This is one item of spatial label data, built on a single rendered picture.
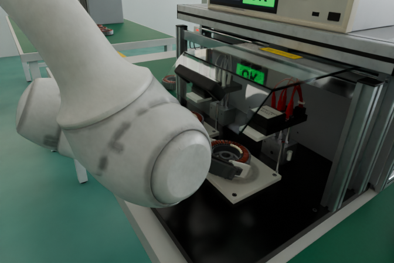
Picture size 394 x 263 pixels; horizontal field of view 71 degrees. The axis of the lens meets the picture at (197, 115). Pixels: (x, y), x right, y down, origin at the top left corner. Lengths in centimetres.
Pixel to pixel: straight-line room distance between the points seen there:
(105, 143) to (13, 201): 176
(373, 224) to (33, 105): 66
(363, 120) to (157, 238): 43
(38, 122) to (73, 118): 13
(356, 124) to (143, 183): 42
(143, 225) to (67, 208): 123
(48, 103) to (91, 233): 131
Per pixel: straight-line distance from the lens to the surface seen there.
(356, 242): 67
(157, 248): 58
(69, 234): 168
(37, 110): 39
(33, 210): 189
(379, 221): 74
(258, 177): 69
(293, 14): 67
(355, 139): 58
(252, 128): 68
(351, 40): 56
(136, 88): 25
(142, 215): 64
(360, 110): 56
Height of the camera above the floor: 121
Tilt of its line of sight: 27 degrees down
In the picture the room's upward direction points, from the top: 2 degrees clockwise
